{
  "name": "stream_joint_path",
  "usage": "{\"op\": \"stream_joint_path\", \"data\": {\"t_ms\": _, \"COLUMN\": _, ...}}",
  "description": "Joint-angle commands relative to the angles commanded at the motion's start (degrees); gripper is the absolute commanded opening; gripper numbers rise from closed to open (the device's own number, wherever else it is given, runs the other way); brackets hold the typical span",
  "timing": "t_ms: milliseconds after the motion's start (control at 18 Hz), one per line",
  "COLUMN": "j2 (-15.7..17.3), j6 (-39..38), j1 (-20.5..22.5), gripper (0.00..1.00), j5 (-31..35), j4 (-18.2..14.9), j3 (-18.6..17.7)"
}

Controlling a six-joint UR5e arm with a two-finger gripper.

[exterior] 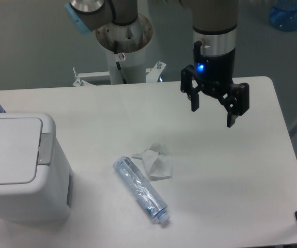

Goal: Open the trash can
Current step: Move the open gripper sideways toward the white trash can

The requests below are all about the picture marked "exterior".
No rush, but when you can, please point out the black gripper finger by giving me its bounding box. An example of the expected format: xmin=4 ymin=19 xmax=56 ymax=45
xmin=180 ymin=65 xmax=200 ymax=112
xmin=218 ymin=83 xmax=249 ymax=128

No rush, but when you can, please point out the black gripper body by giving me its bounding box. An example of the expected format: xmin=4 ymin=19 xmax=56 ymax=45
xmin=193 ymin=41 xmax=236 ymax=98

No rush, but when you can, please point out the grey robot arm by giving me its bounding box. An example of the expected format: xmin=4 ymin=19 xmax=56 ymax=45
xmin=65 ymin=1 xmax=249 ymax=127

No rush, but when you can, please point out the grey trash can push button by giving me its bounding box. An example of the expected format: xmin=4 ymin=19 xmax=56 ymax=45
xmin=37 ymin=133 xmax=53 ymax=165

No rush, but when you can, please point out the white trash can lid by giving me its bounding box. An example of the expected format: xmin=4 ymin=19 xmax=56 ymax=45
xmin=0 ymin=118 xmax=42 ymax=185

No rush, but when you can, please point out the white trash can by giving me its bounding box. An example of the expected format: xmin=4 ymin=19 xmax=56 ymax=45
xmin=0 ymin=113 xmax=73 ymax=222

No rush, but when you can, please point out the crumpled white tissue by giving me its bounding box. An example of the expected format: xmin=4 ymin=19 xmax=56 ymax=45
xmin=131 ymin=143 xmax=173 ymax=180

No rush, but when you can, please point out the large blue water jug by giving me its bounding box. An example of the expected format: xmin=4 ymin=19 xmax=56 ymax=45
xmin=268 ymin=1 xmax=297 ymax=32

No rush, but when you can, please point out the crushed clear plastic bottle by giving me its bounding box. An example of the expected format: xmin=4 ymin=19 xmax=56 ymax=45
xmin=113 ymin=157 xmax=170 ymax=226

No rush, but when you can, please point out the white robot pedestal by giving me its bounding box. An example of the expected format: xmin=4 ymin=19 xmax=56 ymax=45
xmin=72 ymin=52 xmax=166 ymax=87

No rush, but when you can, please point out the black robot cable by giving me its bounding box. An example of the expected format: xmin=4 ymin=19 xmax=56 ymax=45
xmin=113 ymin=40 xmax=128 ymax=85

